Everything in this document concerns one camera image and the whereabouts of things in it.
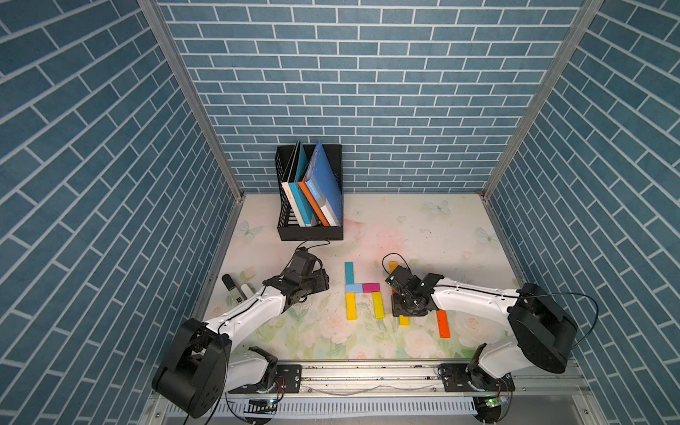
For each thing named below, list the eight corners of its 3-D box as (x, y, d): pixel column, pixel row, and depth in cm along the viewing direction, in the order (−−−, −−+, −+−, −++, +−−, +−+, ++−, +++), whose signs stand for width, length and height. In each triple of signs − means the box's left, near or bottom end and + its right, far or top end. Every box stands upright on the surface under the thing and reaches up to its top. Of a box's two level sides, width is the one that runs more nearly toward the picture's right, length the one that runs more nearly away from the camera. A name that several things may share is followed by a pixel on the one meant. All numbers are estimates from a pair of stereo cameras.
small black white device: (238, 306, 90) (232, 299, 85) (226, 283, 95) (220, 276, 91) (245, 301, 91) (240, 294, 86) (232, 279, 96) (227, 272, 92)
